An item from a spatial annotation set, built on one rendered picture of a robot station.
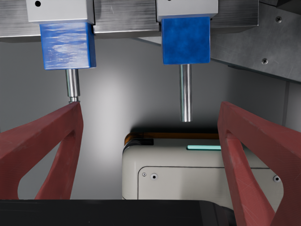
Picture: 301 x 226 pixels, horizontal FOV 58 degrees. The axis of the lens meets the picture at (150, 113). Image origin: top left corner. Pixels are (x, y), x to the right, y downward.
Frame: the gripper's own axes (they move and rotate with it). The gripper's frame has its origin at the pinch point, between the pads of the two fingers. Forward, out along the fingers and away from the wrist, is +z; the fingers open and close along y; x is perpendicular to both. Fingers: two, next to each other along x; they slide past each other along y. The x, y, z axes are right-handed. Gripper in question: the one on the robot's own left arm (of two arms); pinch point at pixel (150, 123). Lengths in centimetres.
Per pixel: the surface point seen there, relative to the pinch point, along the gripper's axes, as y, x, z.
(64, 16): 7.1, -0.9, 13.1
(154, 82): -2, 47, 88
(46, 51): 9.3, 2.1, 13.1
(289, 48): -15.8, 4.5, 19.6
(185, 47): -3.1, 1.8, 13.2
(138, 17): 1.1, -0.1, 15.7
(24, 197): 56, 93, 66
